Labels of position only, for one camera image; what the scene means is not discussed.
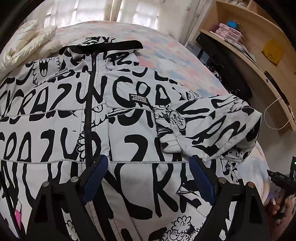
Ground black white graffiti jacket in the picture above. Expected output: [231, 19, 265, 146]
[1, 37, 261, 240]

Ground right hand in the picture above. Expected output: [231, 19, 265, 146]
[269, 197, 293, 224]

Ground yellow paper on shelf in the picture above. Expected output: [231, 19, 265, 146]
[262, 38, 285, 67]

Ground pastel patterned bed blanket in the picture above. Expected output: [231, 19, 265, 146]
[53, 20, 271, 209]

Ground cream puffer jacket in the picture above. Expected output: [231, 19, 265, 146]
[1, 20, 62, 81]

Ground pink storage boxes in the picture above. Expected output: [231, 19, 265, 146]
[210, 23, 246, 44]

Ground wooden desk shelf unit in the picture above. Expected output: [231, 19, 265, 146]
[188, 1, 295, 133]

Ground white floral curtain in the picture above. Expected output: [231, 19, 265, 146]
[26, 0, 213, 44]

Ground white cable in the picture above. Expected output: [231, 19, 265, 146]
[263, 97, 295, 131]

